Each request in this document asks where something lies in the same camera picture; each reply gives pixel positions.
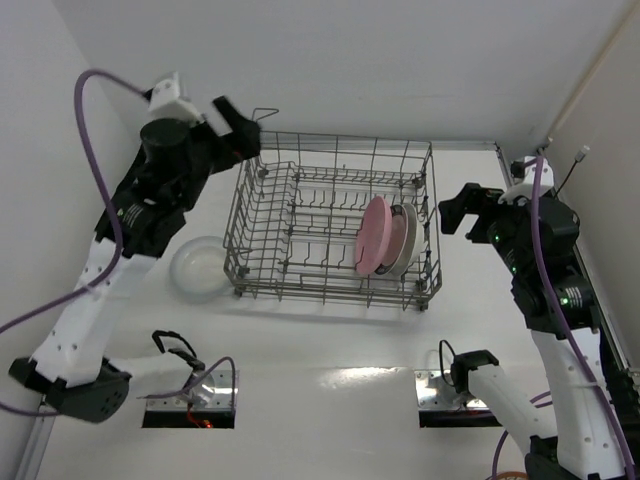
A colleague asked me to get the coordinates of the plain white plate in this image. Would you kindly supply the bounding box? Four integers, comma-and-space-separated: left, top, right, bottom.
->
391, 203, 426, 276

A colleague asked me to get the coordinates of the white plate with lettered rim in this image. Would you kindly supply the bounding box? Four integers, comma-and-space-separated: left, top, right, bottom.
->
375, 204, 409, 275

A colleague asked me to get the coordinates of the pink plate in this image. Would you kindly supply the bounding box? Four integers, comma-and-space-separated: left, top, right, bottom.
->
354, 196, 392, 276

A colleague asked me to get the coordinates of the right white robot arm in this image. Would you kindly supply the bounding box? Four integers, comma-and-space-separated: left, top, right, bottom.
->
439, 183, 636, 479

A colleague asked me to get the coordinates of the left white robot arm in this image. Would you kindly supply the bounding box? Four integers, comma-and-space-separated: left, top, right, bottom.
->
9, 96, 261, 424

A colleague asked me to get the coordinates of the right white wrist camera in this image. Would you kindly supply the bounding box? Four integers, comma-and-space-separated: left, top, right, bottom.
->
498, 156, 555, 204

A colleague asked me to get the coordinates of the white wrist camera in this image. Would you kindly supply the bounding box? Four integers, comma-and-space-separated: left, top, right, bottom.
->
147, 71, 202, 124
498, 156, 555, 204

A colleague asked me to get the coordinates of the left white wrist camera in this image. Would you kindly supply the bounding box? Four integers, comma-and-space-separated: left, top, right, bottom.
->
147, 71, 202, 124

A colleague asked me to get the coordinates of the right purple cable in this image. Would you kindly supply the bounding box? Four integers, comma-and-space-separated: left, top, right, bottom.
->
489, 155, 634, 480

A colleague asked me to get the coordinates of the purple cable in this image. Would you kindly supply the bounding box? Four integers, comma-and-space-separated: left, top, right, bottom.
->
0, 69, 236, 416
489, 155, 634, 480

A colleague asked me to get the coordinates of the black cable with white plug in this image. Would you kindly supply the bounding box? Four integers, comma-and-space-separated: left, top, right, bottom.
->
552, 145, 591, 199

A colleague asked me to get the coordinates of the grey wire dish rack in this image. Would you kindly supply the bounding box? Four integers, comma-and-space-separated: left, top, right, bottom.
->
224, 130, 442, 311

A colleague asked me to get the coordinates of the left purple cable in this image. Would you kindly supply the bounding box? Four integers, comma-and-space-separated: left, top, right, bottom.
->
0, 69, 236, 416

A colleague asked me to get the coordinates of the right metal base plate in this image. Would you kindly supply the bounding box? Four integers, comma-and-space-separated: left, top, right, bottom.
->
414, 369, 489, 413

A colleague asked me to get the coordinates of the metal base plate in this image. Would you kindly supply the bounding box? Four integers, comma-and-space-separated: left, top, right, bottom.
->
145, 370, 239, 413
414, 369, 489, 413

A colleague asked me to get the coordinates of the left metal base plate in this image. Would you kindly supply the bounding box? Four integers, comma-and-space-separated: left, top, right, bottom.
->
145, 370, 239, 413

